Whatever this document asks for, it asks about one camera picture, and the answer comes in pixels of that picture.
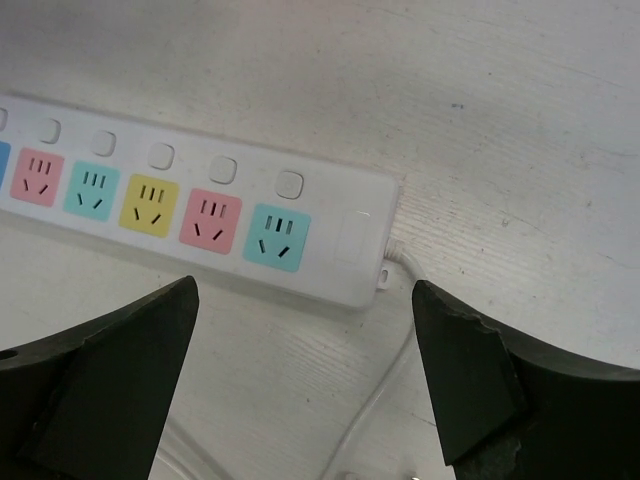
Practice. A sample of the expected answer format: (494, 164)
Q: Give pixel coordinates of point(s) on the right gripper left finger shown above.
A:
(91, 402)

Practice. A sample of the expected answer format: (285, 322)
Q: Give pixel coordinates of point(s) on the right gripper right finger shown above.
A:
(510, 406)

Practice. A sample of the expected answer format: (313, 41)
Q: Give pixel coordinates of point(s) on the white multicolour power strip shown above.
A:
(307, 226)

